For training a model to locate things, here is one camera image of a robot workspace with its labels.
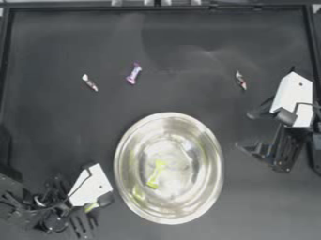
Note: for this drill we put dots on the red white candy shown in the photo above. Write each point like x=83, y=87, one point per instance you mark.
x=89, y=82
x=240, y=80

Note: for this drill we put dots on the purple candy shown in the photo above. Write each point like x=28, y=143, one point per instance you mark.
x=133, y=73

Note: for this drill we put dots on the steel bowl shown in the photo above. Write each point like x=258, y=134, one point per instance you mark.
x=200, y=187

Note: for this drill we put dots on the grey frame bracket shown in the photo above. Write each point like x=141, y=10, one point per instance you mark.
x=148, y=2
x=116, y=2
x=195, y=2
x=166, y=2

